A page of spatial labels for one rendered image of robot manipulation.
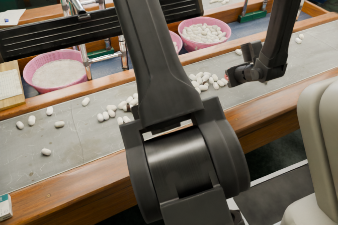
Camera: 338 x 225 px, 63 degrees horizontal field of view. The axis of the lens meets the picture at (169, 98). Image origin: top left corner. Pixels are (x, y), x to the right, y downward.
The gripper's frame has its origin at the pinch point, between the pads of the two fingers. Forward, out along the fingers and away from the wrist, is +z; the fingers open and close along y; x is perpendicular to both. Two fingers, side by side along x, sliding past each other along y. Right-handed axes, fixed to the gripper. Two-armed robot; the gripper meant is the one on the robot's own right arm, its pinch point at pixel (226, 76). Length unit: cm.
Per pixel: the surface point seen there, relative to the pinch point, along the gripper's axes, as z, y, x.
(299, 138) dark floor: 53, -77, 62
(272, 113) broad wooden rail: -11.8, -6.6, 16.7
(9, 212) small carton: -11, 79, 13
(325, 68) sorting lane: -1, -49, 11
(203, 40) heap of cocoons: 31.0, -13.4, -17.6
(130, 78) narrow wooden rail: 19.4, 30.8, -10.3
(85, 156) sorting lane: 0, 57, 9
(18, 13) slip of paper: 77, 64, -61
